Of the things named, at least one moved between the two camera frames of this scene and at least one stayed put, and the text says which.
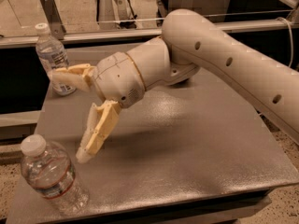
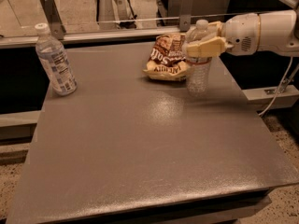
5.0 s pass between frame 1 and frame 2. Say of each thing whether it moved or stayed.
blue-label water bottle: stayed
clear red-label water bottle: moved
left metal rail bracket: stayed
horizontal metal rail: stayed
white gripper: moved
